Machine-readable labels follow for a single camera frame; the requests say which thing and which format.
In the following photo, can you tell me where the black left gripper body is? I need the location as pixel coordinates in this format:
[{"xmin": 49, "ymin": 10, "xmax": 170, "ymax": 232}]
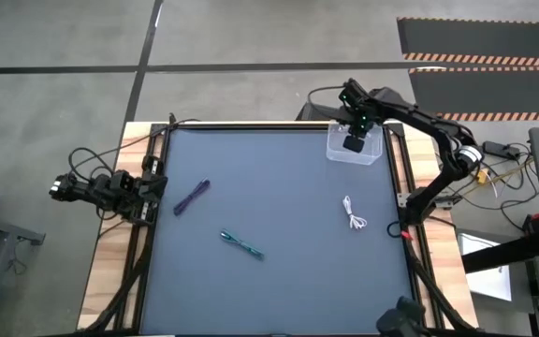
[{"xmin": 109, "ymin": 169, "xmax": 143, "ymax": 200}]

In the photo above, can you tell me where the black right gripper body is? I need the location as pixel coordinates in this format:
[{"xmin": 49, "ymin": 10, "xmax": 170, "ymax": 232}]
[{"xmin": 338, "ymin": 78, "xmax": 378, "ymax": 138}]

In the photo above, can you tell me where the purple USB-C cable bundle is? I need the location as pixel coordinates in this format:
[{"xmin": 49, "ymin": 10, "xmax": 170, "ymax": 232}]
[{"xmin": 172, "ymin": 178, "xmax": 211, "ymax": 217}]

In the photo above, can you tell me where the white USB-C cable bundle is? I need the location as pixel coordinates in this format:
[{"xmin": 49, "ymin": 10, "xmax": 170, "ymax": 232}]
[{"xmin": 342, "ymin": 195, "xmax": 369, "ymax": 231}]

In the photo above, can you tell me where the teal USB-C cable bundle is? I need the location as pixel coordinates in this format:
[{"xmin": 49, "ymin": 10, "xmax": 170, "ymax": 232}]
[{"xmin": 219, "ymin": 228, "xmax": 266, "ymax": 262}]

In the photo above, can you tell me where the clear plastic bin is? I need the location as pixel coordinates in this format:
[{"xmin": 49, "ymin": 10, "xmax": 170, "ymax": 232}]
[{"xmin": 325, "ymin": 122, "xmax": 386, "ymax": 167}]

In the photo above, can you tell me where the black stand base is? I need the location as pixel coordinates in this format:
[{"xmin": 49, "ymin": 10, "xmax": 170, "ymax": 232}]
[{"xmin": 296, "ymin": 101, "xmax": 345, "ymax": 123}]

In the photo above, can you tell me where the black power adapter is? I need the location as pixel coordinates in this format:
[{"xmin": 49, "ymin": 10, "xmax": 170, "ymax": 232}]
[{"xmin": 483, "ymin": 140, "xmax": 522, "ymax": 159}]

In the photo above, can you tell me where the black hazard-striped floor mat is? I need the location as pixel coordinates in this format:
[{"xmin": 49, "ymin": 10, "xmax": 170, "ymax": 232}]
[
  {"xmin": 396, "ymin": 17, "xmax": 539, "ymax": 67},
  {"xmin": 408, "ymin": 67, "xmax": 539, "ymax": 122}
]

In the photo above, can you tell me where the white floor box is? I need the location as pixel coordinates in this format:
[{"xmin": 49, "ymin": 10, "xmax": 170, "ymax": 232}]
[{"xmin": 456, "ymin": 232, "xmax": 513, "ymax": 302}]

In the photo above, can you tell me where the black cable loop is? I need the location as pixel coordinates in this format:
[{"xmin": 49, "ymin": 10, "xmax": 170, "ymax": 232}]
[{"xmin": 386, "ymin": 219, "xmax": 406, "ymax": 239}]

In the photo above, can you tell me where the black aluminium table frame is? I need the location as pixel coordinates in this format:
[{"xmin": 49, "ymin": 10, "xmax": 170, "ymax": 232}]
[{"xmin": 81, "ymin": 120, "xmax": 479, "ymax": 337}]

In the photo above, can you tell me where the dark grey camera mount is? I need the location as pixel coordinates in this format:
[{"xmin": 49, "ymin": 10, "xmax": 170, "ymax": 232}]
[{"xmin": 375, "ymin": 295, "xmax": 432, "ymax": 337}]

